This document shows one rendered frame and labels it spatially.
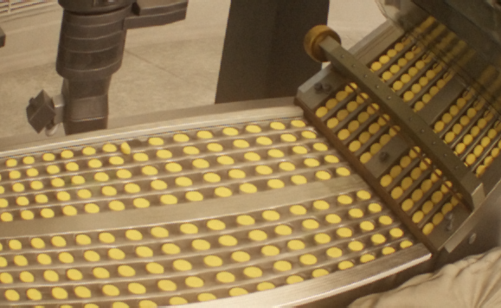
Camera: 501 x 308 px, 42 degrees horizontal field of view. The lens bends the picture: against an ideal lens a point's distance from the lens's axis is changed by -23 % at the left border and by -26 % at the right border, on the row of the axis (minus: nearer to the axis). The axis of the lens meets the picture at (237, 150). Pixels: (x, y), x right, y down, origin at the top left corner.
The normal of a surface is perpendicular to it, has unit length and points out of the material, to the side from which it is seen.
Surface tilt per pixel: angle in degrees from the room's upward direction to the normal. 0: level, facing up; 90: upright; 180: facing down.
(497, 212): 90
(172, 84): 0
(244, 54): 90
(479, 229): 90
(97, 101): 70
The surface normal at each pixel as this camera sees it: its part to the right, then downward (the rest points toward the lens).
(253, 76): -0.80, 0.21
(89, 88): 0.34, 0.67
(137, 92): 0.13, -0.85
